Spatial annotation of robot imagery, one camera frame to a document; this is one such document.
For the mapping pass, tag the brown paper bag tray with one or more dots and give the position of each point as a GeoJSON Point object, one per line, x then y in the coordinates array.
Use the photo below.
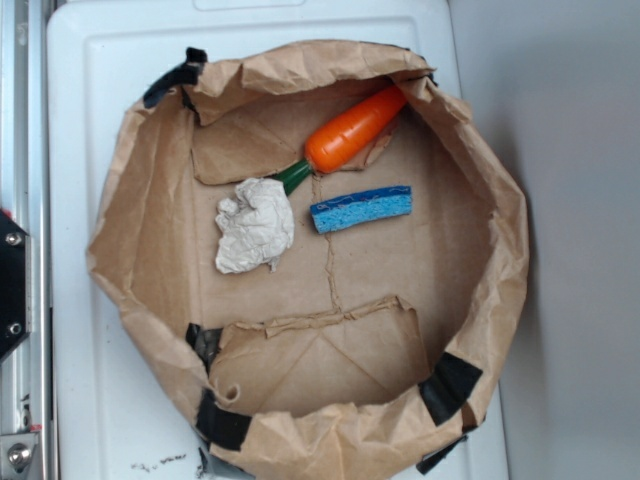
{"type": "Point", "coordinates": [367, 348]}

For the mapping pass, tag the blue sponge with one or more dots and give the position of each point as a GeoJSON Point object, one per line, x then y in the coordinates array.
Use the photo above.
{"type": "Point", "coordinates": [342, 212]}

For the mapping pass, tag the black mounting bracket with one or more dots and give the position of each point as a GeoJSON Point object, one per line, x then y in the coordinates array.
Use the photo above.
{"type": "Point", "coordinates": [16, 324]}

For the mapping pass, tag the white plastic bin lid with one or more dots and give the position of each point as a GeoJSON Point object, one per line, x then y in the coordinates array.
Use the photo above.
{"type": "Point", "coordinates": [114, 421]}

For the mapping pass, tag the aluminium frame rail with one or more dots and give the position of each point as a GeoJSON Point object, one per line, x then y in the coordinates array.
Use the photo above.
{"type": "Point", "coordinates": [28, 423]}

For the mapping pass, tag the orange plastic toy carrot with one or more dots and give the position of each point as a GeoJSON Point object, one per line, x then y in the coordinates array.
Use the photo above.
{"type": "Point", "coordinates": [336, 142]}

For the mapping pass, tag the crumpled white paper ball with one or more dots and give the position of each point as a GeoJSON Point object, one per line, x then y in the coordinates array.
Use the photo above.
{"type": "Point", "coordinates": [257, 227]}

